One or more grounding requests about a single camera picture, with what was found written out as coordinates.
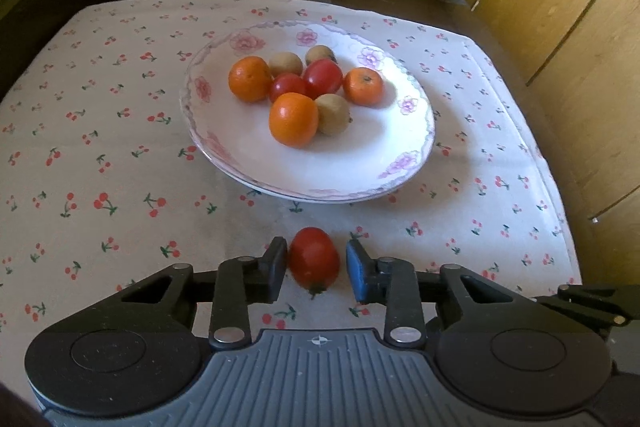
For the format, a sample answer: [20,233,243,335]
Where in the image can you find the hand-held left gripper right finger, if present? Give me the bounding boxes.
[346,239,556,351]

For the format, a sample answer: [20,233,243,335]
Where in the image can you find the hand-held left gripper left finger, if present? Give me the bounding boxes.
[85,237,288,351]

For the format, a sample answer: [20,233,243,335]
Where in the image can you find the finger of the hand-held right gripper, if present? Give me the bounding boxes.
[557,284,621,304]
[537,296,628,327]

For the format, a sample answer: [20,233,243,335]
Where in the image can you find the red oval tomato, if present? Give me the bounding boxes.
[288,227,342,299]
[302,59,344,99]

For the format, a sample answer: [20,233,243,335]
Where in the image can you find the white floral plate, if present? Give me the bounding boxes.
[180,21,436,204]

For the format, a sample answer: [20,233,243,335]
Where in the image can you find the brown longan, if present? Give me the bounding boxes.
[305,45,337,65]
[268,51,304,76]
[314,93,353,136]

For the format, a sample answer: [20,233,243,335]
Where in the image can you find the orange tangerine with green stem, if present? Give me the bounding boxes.
[343,67,385,106]

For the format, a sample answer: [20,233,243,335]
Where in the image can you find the small round red tomato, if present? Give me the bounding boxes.
[268,73,308,104]

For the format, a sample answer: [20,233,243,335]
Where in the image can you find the cherry print tablecloth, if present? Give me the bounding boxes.
[0,0,583,343]

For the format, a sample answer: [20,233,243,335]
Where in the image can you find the wooden wardrobe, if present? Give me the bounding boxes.
[440,0,640,288]

